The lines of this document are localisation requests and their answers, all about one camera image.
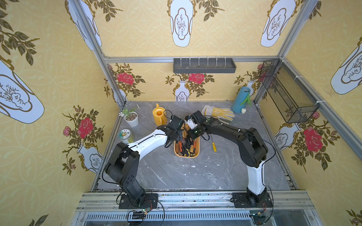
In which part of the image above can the teal vase with flower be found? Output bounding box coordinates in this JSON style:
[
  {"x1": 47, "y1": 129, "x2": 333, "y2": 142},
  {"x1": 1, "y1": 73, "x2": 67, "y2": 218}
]
[{"x1": 232, "y1": 87, "x2": 251, "y2": 114}]

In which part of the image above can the white potted plant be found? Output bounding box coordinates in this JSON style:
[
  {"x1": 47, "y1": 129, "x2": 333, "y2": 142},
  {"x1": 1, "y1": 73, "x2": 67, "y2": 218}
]
[{"x1": 119, "y1": 108, "x2": 139, "y2": 127}]

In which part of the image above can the black wire mesh basket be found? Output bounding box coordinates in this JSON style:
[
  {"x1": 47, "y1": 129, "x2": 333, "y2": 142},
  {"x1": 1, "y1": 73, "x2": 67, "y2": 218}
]
[{"x1": 259, "y1": 60, "x2": 320, "y2": 123}]

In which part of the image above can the round tape tin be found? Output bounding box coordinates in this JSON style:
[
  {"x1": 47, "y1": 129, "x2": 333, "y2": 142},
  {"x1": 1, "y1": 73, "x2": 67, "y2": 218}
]
[{"x1": 119, "y1": 129, "x2": 134, "y2": 144}]

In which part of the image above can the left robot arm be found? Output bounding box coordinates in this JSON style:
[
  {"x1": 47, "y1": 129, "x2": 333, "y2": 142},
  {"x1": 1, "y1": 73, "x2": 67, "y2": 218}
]
[{"x1": 104, "y1": 116, "x2": 184, "y2": 207}]

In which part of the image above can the yellow white work glove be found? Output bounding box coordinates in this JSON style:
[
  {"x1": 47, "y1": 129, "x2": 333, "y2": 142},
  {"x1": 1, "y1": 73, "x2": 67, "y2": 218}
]
[{"x1": 201, "y1": 105, "x2": 235, "y2": 124}]

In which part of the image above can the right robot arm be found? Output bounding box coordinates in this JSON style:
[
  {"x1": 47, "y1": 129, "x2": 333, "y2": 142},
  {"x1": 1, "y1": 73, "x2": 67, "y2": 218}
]
[{"x1": 185, "y1": 111, "x2": 268, "y2": 207}]

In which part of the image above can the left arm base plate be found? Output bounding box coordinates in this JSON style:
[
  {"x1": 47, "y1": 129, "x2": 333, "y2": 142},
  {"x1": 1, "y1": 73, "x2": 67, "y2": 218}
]
[{"x1": 116, "y1": 193, "x2": 158, "y2": 210}]

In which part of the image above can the yellow handled screwdriver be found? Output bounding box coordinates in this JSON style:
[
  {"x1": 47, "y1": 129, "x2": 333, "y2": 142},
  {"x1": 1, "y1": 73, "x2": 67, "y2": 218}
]
[{"x1": 210, "y1": 135, "x2": 217, "y2": 152}]

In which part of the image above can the grey wall shelf rack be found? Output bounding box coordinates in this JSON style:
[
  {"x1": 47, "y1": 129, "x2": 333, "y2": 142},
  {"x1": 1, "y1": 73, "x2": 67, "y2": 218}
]
[{"x1": 173, "y1": 57, "x2": 237, "y2": 74}]

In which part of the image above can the yellow storage box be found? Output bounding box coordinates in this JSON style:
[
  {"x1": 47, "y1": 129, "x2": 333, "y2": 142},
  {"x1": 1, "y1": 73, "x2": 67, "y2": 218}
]
[{"x1": 173, "y1": 123, "x2": 200, "y2": 158}]

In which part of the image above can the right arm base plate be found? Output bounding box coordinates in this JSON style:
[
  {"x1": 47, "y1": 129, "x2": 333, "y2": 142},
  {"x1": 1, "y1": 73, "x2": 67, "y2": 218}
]
[{"x1": 230, "y1": 192, "x2": 273, "y2": 209}]

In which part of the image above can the yellow watering can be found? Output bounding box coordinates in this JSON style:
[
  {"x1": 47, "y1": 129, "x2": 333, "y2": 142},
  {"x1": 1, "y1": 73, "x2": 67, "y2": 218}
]
[{"x1": 152, "y1": 103, "x2": 167, "y2": 126}]

